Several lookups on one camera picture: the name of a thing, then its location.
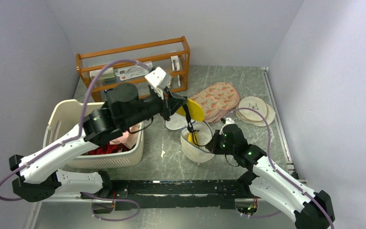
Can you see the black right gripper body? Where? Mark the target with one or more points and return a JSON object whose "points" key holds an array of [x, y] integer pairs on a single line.
{"points": [[219, 146]]}

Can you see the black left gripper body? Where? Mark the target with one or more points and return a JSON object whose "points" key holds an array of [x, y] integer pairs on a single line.
{"points": [[161, 106]]}

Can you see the white mesh laundry bag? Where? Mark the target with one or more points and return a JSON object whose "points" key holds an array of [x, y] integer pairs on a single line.
{"points": [[195, 152]]}

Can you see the black bra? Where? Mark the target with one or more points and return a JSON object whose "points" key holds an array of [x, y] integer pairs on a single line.
{"points": [[192, 111]]}

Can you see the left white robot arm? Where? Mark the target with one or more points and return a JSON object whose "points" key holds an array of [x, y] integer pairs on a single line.
{"points": [[39, 175]]}

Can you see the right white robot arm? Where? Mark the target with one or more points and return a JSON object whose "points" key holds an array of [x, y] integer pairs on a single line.
{"points": [[307, 208]]}

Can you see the peach patterned laundry bag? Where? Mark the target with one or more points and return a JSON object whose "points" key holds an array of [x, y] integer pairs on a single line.
{"points": [[216, 100]]}

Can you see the cream round laundry bag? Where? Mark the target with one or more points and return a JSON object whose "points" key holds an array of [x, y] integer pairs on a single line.
{"points": [[251, 108]]}

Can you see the cream plastic laundry basket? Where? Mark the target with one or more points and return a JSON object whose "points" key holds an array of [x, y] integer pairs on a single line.
{"points": [[64, 117]]}

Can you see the white upright box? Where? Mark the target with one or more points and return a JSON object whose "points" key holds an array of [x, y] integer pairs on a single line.
{"points": [[175, 62]]}

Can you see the pink cloth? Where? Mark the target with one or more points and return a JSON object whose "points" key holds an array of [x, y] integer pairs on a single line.
{"points": [[128, 139]]}

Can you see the white packet on shelf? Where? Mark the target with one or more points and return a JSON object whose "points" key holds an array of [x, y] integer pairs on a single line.
{"points": [[130, 72]]}

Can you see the orange wooden shelf rack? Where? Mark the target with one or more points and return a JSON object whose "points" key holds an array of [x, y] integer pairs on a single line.
{"points": [[153, 54]]}

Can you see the white box on shelf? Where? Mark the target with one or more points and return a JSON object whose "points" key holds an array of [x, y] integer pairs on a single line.
{"points": [[108, 74]]}

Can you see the red cloth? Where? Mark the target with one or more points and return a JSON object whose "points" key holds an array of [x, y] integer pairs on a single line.
{"points": [[107, 149]]}

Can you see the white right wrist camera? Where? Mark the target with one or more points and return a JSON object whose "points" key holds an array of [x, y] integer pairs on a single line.
{"points": [[226, 121]]}

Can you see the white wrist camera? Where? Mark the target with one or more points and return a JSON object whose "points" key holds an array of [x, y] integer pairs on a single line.
{"points": [[158, 78], [226, 121]]}

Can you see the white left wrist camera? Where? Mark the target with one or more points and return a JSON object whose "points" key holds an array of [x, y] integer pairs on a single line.
{"points": [[158, 78]]}

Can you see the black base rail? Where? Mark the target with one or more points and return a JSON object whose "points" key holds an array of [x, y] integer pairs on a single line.
{"points": [[224, 194]]}

